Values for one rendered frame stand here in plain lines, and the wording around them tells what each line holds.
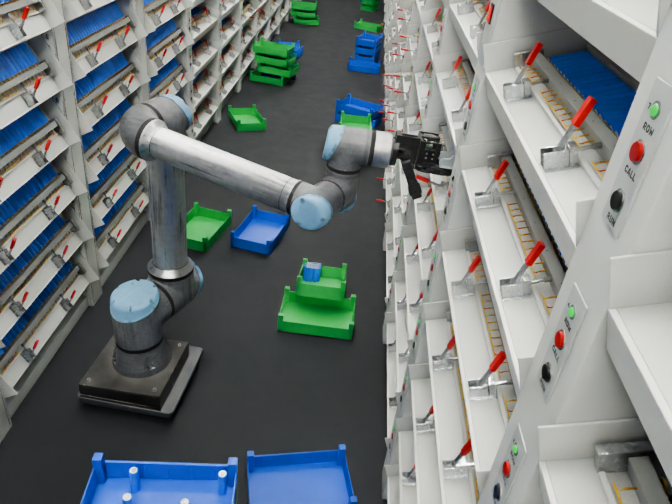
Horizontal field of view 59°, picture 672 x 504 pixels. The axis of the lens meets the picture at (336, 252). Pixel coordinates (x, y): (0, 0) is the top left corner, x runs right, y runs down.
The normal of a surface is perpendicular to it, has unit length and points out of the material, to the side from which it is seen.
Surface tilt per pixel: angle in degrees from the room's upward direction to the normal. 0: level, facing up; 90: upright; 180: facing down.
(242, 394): 0
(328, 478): 0
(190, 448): 0
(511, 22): 90
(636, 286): 90
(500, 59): 90
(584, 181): 18
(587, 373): 90
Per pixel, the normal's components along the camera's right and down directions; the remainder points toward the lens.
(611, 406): -0.07, 0.54
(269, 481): 0.11, -0.84
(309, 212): -0.34, 0.48
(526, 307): -0.21, -0.83
